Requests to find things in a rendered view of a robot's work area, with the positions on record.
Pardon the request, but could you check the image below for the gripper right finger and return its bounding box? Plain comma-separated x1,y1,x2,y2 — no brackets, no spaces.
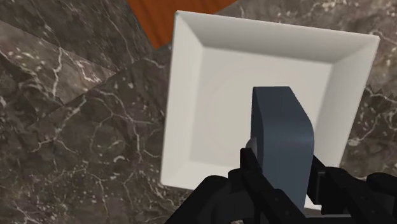
305,155,397,224

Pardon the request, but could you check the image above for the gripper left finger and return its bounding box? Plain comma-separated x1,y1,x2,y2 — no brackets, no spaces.
165,147,306,224

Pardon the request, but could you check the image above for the blue-grey rounded block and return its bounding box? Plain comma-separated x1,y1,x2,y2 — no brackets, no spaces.
246,86,315,214

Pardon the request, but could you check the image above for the white square plate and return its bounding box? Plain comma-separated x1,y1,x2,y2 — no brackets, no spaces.
160,10,380,211

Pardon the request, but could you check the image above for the orange wooden furniture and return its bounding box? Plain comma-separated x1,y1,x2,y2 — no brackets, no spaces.
126,0,239,50

